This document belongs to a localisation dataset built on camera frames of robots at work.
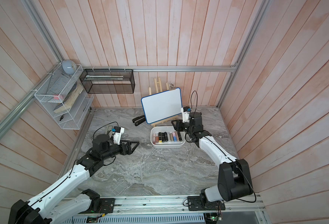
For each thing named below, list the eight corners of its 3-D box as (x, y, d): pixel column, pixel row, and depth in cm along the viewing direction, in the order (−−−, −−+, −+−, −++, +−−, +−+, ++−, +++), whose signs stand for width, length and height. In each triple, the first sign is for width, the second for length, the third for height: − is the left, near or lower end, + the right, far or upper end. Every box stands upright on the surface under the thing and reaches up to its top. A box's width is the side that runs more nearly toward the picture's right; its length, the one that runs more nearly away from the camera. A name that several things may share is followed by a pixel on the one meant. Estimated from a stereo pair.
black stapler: (135, 126, 111) (135, 123, 109) (132, 121, 114) (131, 119, 112) (146, 120, 115) (146, 118, 113) (143, 115, 118) (142, 113, 116)
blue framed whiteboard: (149, 130, 107) (145, 105, 87) (145, 122, 113) (141, 97, 92) (181, 119, 115) (185, 94, 94) (176, 112, 120) (179, 87, 99)
